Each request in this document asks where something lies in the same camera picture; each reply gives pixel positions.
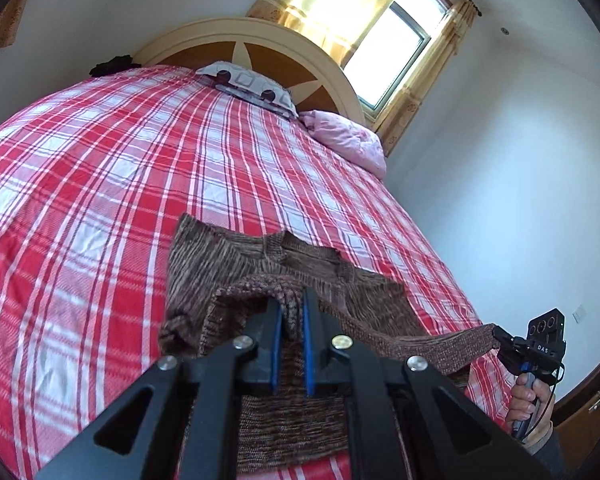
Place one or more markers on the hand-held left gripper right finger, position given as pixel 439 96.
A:
pixel 308 355

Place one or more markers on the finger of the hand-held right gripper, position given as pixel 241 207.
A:
pixel 502 336

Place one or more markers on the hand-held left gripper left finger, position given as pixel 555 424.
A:
pixel 275 355

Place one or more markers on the brown knit sweater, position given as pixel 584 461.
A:
pixel 220 260

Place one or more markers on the person's right forearm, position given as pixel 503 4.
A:
pixel 552 450

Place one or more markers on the person's right hand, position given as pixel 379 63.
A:
pixel 522 400

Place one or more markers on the brown wooden door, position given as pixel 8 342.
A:
pixel 587 395

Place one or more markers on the pink pillow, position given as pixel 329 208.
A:
pixel 347 135

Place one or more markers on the bed with red plaid sheet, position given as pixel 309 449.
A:
pixel 105 160

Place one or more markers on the white patterned pillow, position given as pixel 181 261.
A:
pixel 250 82

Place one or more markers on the window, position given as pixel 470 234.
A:
pixel 395 50

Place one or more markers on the cream and brown headboard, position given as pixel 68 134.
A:
pixel 285 45

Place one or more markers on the dark cloth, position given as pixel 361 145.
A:
pixel 111 66

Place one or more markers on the white wall socket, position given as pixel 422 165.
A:
pixel 578 314

